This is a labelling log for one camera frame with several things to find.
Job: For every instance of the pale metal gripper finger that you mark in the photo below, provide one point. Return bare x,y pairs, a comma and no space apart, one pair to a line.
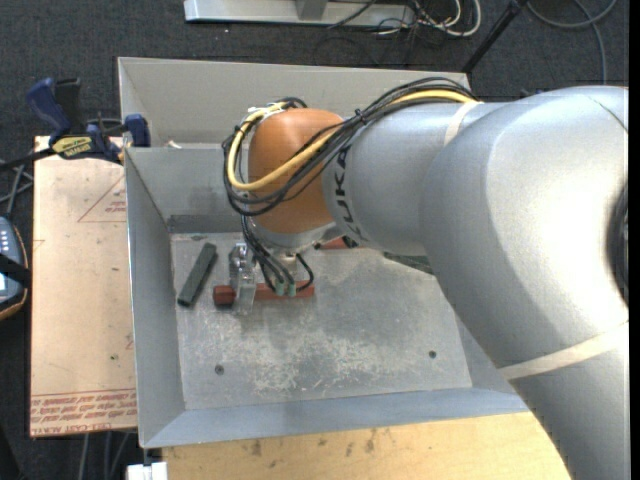
238,259
247,288

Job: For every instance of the grey metal bin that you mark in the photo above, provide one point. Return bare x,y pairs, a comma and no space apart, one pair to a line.
350,348

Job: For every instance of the brown cardboard board, red print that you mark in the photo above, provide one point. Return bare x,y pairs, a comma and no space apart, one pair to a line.
80,288

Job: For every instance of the red-brown flat block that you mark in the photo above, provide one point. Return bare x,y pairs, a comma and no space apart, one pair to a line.
334,243
225,294

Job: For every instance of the dark green flat block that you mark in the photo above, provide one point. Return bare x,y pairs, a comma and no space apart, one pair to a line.
197,275

